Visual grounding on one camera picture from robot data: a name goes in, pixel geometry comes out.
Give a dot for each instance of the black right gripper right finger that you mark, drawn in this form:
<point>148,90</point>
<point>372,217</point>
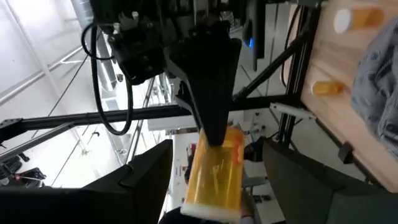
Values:
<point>311,199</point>

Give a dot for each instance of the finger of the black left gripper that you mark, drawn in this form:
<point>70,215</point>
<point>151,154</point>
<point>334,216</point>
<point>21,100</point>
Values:
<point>211,77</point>
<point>186,98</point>

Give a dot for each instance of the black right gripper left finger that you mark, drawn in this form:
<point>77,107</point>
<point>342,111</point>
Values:
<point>109,202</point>

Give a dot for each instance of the amber pill bottle white cap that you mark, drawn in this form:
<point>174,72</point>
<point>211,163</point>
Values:
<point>360,19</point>
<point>328,88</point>
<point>214,180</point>

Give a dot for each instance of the grey patterned cloth gown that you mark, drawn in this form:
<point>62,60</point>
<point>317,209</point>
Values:
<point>379,87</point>

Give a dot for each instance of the black table edge clamp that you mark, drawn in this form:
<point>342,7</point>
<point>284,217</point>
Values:
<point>345,153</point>

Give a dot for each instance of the silver ceiling duct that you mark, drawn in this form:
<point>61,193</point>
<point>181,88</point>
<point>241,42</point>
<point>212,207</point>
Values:
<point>102,62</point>

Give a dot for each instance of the white corner bracket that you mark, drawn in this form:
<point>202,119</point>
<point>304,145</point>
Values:
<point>292,111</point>

